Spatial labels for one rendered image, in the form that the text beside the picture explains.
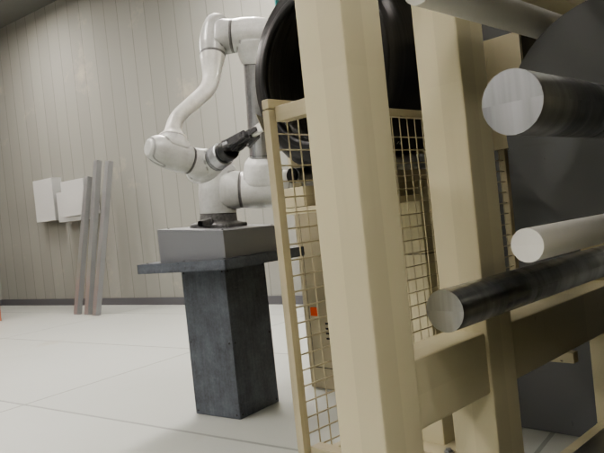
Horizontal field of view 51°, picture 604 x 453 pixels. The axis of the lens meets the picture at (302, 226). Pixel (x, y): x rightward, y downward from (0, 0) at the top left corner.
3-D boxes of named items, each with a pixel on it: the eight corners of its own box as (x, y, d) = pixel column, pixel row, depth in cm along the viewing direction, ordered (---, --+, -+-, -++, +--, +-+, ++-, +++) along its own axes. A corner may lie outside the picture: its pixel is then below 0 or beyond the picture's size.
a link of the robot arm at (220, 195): (204, 213, 277) (201, 162, 276) (245, 211, 275) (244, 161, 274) (194, 214, 261) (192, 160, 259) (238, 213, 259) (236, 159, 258)
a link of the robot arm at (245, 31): (245, 204, 276) (296, 202, 275) (239, 212, 261) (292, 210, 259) (233, 19, 258) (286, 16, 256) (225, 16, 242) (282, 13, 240)
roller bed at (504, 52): (513, 152, 190) (503, 53, 189) (562, 145, 179) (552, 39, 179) (479, 153, 176) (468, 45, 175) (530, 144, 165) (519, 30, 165)
